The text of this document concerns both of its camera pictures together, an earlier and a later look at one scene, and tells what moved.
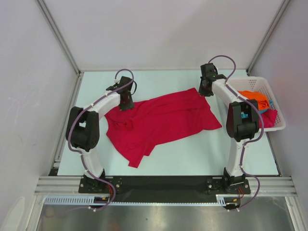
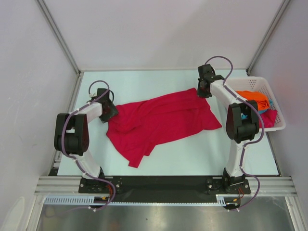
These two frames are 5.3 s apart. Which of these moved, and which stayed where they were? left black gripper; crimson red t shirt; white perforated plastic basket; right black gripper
Moved: left black gripper
Stayed: crimson red t shirt; right black gripper; white perforated plastic basket
